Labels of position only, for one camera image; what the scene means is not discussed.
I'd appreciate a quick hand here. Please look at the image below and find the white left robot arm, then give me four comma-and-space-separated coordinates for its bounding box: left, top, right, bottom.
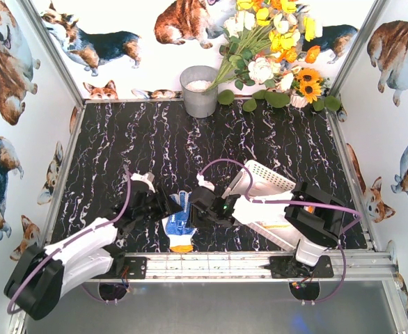
3, 181, 182, 320

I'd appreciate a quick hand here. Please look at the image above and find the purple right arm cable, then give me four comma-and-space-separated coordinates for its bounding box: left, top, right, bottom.
199, 158, 364, 244

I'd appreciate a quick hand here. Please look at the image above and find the grey metal bucket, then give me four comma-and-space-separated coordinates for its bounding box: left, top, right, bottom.
180, 65, 218, 118

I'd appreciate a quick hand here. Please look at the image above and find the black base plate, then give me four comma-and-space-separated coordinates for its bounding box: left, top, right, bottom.
121, 257, 148, 280
263, 255, 334, 278

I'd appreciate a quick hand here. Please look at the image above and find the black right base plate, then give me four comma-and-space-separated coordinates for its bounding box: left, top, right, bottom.
263, 255, 334, 278

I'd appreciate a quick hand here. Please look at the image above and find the blue dotted glove peace sign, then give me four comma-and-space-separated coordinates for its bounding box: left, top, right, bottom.
162, 190, 196, 253

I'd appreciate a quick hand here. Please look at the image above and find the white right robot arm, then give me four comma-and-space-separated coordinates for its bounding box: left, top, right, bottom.
187, 182, 344, 267

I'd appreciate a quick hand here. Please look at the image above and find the aluminium front rail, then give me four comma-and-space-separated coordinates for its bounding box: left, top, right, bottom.
22, 252, 398, 281

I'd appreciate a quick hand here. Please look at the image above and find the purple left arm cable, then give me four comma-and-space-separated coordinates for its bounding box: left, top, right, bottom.
7, 166, 134, 314

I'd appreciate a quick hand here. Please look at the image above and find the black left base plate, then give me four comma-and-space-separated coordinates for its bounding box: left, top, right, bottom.
121, 257, 148, 280

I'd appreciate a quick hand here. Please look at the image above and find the white perforated storage basket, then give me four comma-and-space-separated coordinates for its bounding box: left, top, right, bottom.
223, 160, 302, 252

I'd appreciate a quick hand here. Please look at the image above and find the artificial flower bouquet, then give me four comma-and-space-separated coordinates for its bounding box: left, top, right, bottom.
209, 1, 323, 90

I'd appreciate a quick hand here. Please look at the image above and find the sunflower pot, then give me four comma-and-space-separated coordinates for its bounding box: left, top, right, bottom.
290, 67, 342, 113

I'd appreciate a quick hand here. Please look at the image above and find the orange dotted white glove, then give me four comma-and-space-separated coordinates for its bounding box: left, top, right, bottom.
257, 223, 293, 234

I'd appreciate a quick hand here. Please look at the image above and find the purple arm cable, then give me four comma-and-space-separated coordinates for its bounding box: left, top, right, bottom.
199, 158, 364, 244
7, 166, 134, 314

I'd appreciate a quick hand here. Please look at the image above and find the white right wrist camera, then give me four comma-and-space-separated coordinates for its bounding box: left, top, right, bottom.
196, 173, 215, 191

